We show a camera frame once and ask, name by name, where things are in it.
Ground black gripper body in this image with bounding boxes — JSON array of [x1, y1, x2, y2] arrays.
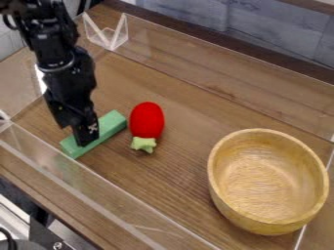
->
[[38, 46, 96, 122]]

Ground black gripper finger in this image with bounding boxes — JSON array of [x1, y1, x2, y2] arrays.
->
[[71, 107, 99, 146], [46, 99, 71, 128]]

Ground green rectangular block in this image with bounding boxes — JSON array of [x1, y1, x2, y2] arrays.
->
[[60, 109, 127, 159]]

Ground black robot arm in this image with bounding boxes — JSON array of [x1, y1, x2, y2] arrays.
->
[[0, 0, 99, 146]]

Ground light wooden bowl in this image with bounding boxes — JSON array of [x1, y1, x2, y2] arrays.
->
[[207, 128, 330, 235]]

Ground red plush strawberry toy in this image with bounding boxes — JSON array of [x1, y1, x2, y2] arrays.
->
[[129, 102, 164, 153]]

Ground clear acrylic enclosure wall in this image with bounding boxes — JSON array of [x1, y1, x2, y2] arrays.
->
[[0, 7, 334, 250]]

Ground black metal table bracket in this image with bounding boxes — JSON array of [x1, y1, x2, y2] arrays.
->
[[28, 217, 73, 250]]

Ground black cable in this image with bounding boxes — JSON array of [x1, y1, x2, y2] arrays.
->
[[0, 227, 18, 250]]

